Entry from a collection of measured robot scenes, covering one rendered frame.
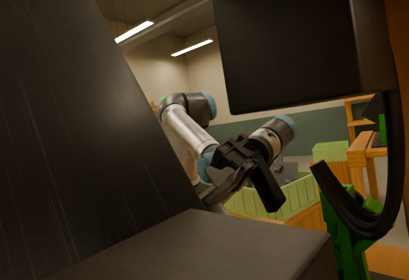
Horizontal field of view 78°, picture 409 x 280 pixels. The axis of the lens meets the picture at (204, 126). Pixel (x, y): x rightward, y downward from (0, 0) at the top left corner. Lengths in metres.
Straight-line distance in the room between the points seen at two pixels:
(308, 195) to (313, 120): 6.11
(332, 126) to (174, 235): 7.35
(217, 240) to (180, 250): 0.03
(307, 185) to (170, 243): 1.37
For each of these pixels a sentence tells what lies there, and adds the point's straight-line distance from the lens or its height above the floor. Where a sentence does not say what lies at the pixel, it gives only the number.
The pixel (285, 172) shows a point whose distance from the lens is 1.60.
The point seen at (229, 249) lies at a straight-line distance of 0.23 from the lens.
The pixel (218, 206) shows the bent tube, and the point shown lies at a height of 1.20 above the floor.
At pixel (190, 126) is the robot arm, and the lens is 0.76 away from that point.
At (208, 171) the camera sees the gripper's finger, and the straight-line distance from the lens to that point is 0.46.
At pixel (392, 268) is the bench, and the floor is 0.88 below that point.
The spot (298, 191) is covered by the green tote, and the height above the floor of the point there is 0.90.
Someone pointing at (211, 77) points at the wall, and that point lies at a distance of 9.02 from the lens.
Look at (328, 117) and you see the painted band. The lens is 7.55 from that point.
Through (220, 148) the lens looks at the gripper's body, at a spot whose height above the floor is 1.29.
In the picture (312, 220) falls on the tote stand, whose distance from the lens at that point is 1.62.
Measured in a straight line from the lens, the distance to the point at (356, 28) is 0.22.
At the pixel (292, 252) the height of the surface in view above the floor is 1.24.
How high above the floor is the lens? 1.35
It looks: 1 degrees down
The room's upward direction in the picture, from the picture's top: 9 degrees counter-clockwise
